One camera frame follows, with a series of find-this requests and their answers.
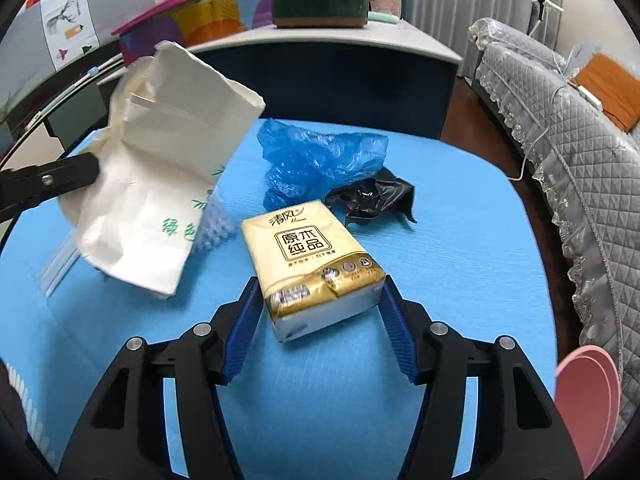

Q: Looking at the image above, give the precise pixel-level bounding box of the colourful storage box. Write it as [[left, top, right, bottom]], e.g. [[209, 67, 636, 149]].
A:
[[112, 0, 272, 65]]

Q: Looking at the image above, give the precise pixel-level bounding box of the grey covered television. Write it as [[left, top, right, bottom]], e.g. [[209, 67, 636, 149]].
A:
[[1, 0, 156, 108]]

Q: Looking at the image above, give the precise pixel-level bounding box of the large white paper bag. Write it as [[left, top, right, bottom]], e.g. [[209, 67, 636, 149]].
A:
[[60, 41, 265, 296]]

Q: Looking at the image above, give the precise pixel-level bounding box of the white power strip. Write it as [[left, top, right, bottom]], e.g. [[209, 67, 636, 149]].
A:
[[577, 86, 603, 112]]

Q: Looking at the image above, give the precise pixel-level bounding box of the yellow tissue pack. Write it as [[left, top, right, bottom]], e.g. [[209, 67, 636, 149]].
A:
[[241, 200, 386, 342]]

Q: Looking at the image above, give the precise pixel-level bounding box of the white power cable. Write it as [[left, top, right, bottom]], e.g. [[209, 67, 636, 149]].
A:
[[510, 123, 551, 181]]

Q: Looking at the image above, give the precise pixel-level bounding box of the white floor lamp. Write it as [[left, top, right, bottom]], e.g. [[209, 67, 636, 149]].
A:
[[528, 0, 564, 37]]

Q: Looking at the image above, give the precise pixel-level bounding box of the pink plastic basin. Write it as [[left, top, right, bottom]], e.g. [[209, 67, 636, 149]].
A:
[[554, 344, 622, 477]]

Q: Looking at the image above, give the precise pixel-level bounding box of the far orange cushion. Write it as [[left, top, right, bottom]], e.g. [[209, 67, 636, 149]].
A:
[[574, 53, 640, 132]]

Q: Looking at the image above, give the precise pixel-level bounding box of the white top coffee table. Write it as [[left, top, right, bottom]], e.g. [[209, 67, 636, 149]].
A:
[[191, 21, 462, 139]]

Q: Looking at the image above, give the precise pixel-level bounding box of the black plastic bag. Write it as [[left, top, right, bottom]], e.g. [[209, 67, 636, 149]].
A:
[[324, 167, 416, 226]]

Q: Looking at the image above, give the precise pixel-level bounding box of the clear zip bag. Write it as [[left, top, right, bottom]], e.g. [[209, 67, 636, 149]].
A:
[[38, 231, 79, 298]]

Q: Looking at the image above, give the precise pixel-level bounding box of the dark green round tin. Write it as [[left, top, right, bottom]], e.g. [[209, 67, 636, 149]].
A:
[[271, 0, 369, 28]]

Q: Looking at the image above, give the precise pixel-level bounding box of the tv cabinet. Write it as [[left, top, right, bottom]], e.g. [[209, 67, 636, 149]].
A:
[[1, 54, 124, 168]]

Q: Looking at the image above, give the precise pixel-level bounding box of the blue foam table mat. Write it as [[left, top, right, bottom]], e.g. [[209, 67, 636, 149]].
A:
[[0, 118, 560, 480]]

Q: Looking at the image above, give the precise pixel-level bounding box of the blue plastic bag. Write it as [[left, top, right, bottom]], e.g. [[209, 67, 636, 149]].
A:
[[257, 119, 388, 211]]

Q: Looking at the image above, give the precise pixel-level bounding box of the grey quilted sofa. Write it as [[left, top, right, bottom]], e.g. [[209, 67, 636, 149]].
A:
[[465, 18, 639, 438]]

